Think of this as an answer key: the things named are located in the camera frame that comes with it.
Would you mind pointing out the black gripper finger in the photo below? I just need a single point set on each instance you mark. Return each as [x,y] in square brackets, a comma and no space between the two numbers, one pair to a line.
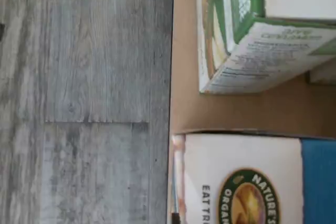
[175,217]

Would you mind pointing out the blue and white oatmeal box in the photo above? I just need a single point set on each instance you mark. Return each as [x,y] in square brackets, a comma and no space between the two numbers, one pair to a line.
[249,161]

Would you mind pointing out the tan particle board shelf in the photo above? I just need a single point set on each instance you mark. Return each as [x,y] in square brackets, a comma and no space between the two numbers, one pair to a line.
[189,113]

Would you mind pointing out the green apple cinnamon oatmeal box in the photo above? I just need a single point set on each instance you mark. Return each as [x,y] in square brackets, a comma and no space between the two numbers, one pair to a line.
[249,51]

